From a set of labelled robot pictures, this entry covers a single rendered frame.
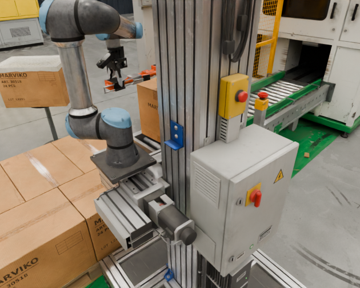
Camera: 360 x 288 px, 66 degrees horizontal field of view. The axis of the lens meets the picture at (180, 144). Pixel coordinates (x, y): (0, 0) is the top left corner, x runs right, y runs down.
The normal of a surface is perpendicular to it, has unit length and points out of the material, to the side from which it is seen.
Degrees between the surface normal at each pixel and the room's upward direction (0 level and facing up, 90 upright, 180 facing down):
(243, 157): 0
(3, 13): 90
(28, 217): 0
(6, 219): 0
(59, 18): 83
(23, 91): 90
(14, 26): 90
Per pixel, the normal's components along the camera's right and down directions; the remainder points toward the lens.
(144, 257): -0.02, -0.85
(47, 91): 0.03, 0.53
